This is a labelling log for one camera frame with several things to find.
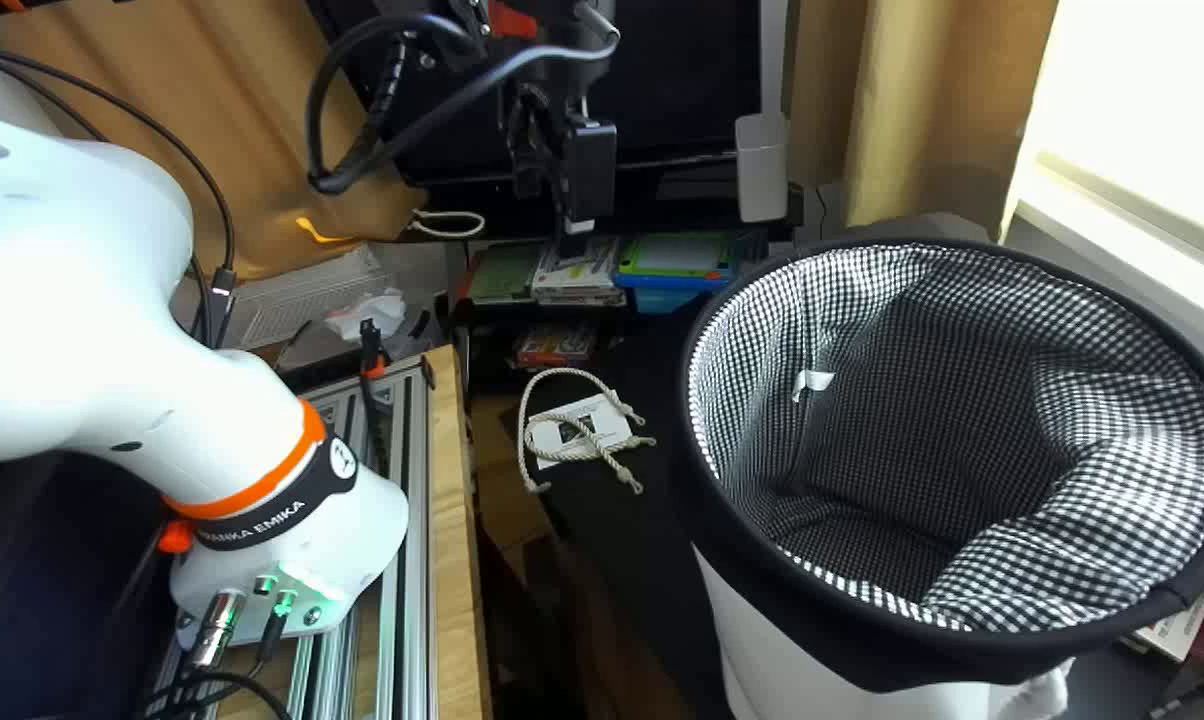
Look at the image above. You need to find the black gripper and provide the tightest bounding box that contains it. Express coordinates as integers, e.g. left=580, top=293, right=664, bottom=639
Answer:
left=503, top=85, right=618, bottom=242

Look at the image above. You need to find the white bag with black rim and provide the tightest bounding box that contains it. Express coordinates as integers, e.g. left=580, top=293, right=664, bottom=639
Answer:
left=670, top=242, right=1204, bottom=720

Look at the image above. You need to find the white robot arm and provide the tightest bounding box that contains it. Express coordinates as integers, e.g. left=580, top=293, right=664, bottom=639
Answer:
left=0, top=121, right=407, bottom=636

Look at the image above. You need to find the stack of colourful books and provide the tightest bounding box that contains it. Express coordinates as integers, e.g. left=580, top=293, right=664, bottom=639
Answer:
left=459, top=231, right=735, bottom=315

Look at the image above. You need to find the black television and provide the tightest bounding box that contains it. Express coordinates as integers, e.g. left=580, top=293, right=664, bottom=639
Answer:
left=304, top=0, right=761, bottom=195

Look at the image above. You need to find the white box speaker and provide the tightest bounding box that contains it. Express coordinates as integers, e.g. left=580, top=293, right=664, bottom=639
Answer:
left=735, top=111, right=787, bottom=223

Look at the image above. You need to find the white power strip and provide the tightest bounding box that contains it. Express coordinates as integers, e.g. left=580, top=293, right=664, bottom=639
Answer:
left=516, top=369, right=652, bottom=495

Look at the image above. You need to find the mustard yellow curtain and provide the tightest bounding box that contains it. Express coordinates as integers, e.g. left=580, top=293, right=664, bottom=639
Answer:
left=784, top=0, right=1057, bottom=228

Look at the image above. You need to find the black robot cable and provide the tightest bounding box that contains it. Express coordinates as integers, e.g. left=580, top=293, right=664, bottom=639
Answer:
left=304, top=8, right=625, bottom=199

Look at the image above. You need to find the aluminium frame rail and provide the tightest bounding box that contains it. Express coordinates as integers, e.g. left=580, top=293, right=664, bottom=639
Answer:
left=157, top=356, right=438, bottom=720

